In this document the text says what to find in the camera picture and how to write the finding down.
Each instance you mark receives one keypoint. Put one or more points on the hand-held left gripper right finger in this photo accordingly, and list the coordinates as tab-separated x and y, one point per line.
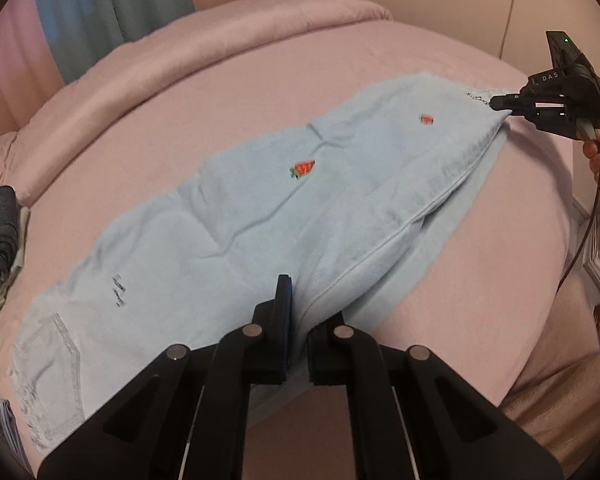
330	345

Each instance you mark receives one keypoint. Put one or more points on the pink folded duvet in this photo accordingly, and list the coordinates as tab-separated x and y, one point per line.
145	60

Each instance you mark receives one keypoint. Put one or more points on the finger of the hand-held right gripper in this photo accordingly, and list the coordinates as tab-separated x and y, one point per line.
510	101
547	119

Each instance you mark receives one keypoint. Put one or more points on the pink bed sheet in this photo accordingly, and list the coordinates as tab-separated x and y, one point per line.
180	110

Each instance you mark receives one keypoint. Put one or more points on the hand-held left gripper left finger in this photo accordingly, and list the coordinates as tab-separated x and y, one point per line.
283	305

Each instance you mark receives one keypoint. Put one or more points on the blue green curtain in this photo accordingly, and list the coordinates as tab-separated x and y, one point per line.
110	15

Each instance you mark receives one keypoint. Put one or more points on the light blue denim pants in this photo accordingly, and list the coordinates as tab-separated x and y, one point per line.
230	220

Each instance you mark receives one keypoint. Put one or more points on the white green folded cloth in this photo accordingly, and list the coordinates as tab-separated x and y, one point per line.
22	225

